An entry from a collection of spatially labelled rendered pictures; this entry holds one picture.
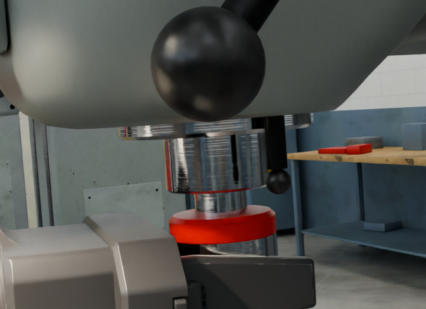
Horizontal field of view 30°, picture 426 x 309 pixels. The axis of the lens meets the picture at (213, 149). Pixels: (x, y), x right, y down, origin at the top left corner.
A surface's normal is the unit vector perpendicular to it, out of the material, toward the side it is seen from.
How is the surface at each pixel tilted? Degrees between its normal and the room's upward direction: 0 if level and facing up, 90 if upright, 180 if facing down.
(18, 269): 64
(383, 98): 90
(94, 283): 90
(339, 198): 90
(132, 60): 130
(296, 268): 90
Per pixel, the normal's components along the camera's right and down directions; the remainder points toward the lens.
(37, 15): -0.70, 0.24
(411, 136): -0.91, 0.09
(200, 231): -0.38, 0.07
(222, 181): 0.07, 0.04
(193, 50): -0.26, -0.10
